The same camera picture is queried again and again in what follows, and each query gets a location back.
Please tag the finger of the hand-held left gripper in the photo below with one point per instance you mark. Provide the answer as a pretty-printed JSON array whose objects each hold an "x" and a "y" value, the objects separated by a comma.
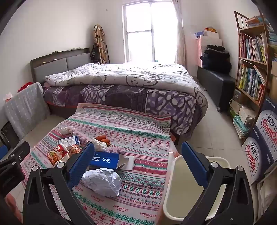
[
  {"x": 15, "y": 155},
  {"x": 3, "y": 151}
]

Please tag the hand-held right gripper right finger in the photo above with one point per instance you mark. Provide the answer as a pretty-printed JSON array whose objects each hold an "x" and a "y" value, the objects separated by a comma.
[{"x": 194, "y": 165}]

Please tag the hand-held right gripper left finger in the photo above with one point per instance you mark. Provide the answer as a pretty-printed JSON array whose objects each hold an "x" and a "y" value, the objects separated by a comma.
[{"x": 80, "y": 167}]

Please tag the small blue white box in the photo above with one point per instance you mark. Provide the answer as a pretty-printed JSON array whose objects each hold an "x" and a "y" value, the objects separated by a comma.
[{"x": 69, "y": 141}]

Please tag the white plastic bin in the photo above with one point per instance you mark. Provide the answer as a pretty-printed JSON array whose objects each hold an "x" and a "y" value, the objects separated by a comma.
[{"x": 186, "y": 194}]

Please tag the pink crochet strip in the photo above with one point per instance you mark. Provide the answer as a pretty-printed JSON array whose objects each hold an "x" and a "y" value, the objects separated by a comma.
[{"x": 75, "y": 132}]

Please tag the black framed panel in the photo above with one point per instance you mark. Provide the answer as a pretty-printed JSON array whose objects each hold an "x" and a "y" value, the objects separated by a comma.
[{"x": 8, "y": 134}]

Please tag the red snack packet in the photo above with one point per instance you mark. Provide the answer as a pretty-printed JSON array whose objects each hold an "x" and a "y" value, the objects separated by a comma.
[
  {"x": 57, "y": 154},
  {"x": 74, "y": 149}
]

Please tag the crumpled white paper ball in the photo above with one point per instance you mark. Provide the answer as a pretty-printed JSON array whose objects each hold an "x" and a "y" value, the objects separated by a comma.
[{"x": 101, "y": 181}]

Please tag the white tissue wad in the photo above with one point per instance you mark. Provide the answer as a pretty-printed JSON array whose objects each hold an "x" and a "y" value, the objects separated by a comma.
[{"x": 98, "y": 146}]

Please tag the blue carton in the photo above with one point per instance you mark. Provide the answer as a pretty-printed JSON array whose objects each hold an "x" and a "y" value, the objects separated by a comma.
[{"x": 108, "y": 161}]

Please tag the grey quilted cushion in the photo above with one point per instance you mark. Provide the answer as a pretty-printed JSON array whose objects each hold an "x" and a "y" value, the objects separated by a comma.
[{"x": 28, "y": 110}]

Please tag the pink tissue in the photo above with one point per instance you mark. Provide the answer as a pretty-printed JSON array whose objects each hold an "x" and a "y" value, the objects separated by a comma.
[{"x": 8, "y": 97}]

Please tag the patterned knit-print tablecloth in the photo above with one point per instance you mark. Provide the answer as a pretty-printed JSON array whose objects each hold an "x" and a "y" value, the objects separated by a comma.
[{"x": 140, "y": 151}]

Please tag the blue white cardboard box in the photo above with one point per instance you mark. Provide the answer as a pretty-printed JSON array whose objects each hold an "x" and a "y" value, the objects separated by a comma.
[
  {"x": 268, "y": 125},
  {"x": 255, "y": 158}
]

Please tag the pile of books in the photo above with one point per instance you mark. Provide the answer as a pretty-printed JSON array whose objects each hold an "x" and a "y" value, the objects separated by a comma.
[{"x": 240, "y": 121}]

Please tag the red cloth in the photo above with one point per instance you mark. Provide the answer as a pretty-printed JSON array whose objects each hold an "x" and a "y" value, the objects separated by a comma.
[{"x": 23, "y": 87}]

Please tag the black storage bench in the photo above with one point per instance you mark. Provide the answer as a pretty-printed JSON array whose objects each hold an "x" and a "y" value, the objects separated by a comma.
[{"x": 218, "y": 84}]

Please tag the grey upholstered bed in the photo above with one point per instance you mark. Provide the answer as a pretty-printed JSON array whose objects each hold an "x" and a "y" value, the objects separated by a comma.
[{"x": 54, "y": 67}]

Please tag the row of green books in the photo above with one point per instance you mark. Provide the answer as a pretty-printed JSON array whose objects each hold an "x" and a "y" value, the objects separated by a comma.
[{"x": 251, "y": 82}]

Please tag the white cartoon print quilt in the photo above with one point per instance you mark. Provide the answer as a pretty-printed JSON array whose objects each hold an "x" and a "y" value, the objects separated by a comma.
[{"x": 129, "y": 75}]

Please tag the pile of dark clothes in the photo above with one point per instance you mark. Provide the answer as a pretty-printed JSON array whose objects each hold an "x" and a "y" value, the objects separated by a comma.
[{"x": 216, "y": 58}]

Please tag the brown cardboard box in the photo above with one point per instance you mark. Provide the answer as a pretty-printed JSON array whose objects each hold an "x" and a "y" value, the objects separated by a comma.
[{"x": 273, "y": 86}]

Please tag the black bag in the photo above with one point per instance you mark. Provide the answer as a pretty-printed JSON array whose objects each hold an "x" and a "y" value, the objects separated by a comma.
[{"x": 94, "y": 53}]

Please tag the wooden bookshelf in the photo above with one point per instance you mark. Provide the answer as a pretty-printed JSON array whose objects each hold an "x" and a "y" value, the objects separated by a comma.
[{"x": 267, "y": 71}]

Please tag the sheer curtain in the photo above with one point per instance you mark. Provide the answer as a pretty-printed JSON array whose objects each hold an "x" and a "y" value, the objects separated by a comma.
[{"x": 180, "y": 39}]

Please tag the pink white drawer cabinet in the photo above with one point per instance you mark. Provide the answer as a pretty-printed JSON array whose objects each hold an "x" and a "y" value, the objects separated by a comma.
[{"x": 211, "y": 39}]

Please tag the plaid coat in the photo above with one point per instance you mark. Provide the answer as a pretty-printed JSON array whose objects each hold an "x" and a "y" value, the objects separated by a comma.
[{"x": 99, "y": 41}]

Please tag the row of upright books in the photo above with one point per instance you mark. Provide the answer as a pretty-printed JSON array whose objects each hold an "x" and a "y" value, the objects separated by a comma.
[{"x": 253, "y": 48}]

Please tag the window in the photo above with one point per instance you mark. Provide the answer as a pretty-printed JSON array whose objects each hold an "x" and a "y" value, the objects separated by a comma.
[{"x": 142, "y": 32}]

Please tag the stack of books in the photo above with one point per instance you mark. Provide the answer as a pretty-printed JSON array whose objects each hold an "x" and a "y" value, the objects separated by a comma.
[{"x": 256, "y": 21}]

